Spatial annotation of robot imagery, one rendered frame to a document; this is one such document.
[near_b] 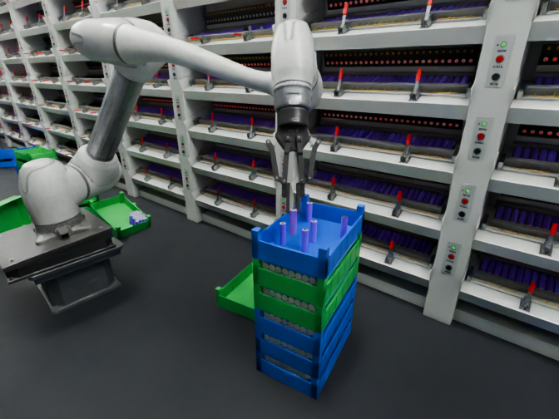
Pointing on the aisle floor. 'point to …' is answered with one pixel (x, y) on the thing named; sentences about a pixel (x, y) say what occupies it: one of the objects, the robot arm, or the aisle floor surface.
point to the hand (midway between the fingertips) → (293, 198)
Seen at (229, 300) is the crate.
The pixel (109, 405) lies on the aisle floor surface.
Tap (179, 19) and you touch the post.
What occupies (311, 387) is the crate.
